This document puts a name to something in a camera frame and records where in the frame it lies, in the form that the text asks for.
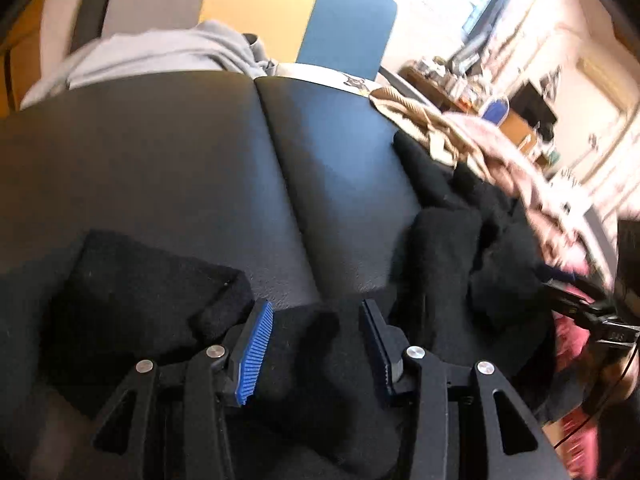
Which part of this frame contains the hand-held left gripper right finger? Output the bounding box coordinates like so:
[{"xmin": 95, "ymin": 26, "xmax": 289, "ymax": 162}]
[{"xmin": 360, "ymin": 299, "xmax": 571, "ymax": 480}]

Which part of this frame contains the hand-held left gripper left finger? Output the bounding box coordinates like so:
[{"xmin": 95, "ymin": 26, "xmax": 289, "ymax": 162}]
[{"xmin": 70, "ymin": 301, "xmax": 275, "ymax": 480}]

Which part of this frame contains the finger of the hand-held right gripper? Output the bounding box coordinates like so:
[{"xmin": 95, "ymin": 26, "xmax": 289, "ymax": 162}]
[{"xmin": 542, "ymin": 276, "xmax": 608, "ymax": 322}]

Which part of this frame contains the black sweater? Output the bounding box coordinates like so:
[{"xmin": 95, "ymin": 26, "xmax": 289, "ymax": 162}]
[{"xmin": 42, "ymin": 132, "xmax": 557, "ymax": 480}]

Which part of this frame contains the pink garment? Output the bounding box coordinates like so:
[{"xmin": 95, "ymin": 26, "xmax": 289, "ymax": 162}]
[{"xmin": 444, "ymin": 111, "xmax": 597, "ymax": 277}]

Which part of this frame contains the person's right forearm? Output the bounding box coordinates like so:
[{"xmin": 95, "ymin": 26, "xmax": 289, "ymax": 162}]
[{"xmin": 597, "ymin": 400, "xmax": 640, "ymax": 480}]

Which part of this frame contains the red pink cloth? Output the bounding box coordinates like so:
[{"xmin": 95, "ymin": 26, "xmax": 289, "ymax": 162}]
[{"xmin": 554, "ymin": 317, "xmax": 602, "ymax": 479}]

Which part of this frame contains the grey white box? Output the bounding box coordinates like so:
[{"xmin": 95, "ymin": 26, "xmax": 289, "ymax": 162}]
[{"xmin": 550, "ymin": 170, "xmax": 622, "ymax": 281}]

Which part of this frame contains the cluttered wooden desk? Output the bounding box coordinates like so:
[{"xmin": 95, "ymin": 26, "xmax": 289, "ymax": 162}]
[{"xmin": 400, "ymin": 57, "xmax": 557, "ymax": 169}]

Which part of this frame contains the black monitor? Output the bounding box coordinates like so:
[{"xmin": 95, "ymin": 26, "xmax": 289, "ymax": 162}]
[{"xmin": 510, "ymin": 82, "xmax": 559, "ymax": 129}]

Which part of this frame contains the blue chair back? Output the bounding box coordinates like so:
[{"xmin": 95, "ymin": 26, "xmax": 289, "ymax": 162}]
[{"xmin": 480, "ymin": 97, "xmax": 511, "ymax": 124}]

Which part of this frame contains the beige patterned cloth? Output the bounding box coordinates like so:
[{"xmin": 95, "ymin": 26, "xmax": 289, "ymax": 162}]
[{"xmin": 369, "ymin": 86, "xmax": 482, "ymax": 167}]

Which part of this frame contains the white patterned curtain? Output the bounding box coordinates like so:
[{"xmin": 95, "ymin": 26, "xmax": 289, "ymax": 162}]
[{"xmin": 475, "ymin": 0, "xmax": 578, "ymax": 86}]

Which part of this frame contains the white printed cloth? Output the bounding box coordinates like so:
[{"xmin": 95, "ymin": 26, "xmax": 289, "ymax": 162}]
[{"xmin": 274, "ymin": 62, "xmax": 382, "ymax": 97}]

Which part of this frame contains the grey hoodie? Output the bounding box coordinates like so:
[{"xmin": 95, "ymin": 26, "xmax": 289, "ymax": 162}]
[{"xmin": 20, "ymin": 20, "xmax": 279, "ymax": 111}]

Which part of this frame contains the grey yellow blue headboard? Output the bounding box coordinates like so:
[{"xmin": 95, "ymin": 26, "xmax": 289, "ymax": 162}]
[{"xmin": 40, "ymin": 0, "xmax": 399, "ymax": 82}]

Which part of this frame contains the wooden cabinet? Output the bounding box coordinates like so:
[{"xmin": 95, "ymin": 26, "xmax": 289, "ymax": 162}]
[{"xmin": 0, "ymin": 0, "xmax": 47, "ymax": 117}]

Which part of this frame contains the black cable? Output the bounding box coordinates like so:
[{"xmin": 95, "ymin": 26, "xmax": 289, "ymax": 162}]
[{"xmin": 552, "ymin": 340, "xmax": 640, "ymax": 452}]

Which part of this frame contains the wall air conditioner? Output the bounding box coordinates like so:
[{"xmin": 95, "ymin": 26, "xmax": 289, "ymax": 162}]
[{"xmin": 575, "ymin": 55, "xmax": 632, "ymax": 111}]

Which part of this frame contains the grey bed rail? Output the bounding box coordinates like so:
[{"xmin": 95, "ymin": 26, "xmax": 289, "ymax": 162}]
[{"xmin": 379, "ymin": 64, "xmax": 437, "ymax": 107}]

